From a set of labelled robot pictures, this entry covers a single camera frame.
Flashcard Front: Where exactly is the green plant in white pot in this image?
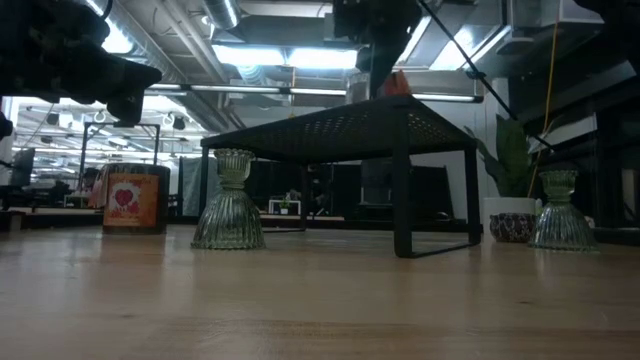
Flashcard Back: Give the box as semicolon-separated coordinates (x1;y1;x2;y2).
462;113;571;236

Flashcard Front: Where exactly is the heart label candle jar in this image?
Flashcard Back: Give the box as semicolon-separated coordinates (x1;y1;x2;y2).
101;162;171;235

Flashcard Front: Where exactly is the dark computer monitor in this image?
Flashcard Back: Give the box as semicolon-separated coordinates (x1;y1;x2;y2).
9;147;37;189

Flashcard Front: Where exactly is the black gantry frame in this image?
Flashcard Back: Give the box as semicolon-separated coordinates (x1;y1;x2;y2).
77;121;162;206

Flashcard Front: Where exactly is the long LED tube light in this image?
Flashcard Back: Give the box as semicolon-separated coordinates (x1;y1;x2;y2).
144;82;485;104

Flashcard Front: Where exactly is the black perforated metal shelf riser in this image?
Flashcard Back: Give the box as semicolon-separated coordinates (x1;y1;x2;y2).
198;94;484;260

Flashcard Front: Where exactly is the ribbed glass candlestick holder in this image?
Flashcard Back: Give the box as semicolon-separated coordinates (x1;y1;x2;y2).
190;148;267;251
528;169;599;253

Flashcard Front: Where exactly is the black shelving unit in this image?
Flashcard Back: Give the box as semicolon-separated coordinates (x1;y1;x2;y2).
517;59;640;231

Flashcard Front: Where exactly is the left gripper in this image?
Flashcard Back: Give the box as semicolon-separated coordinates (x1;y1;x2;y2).
0;0;163;124

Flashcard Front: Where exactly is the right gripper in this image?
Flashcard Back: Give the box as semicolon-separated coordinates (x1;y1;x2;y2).
332;0;424;99

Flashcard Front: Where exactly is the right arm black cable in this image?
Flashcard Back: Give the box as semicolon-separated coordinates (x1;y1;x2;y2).
415;0;555;150

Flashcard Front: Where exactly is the round silver ceiling duct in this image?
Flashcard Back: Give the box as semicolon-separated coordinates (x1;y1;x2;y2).
202;0;241;30

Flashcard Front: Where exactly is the grey partition panel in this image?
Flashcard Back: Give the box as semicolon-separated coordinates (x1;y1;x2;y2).
180;157;221;217

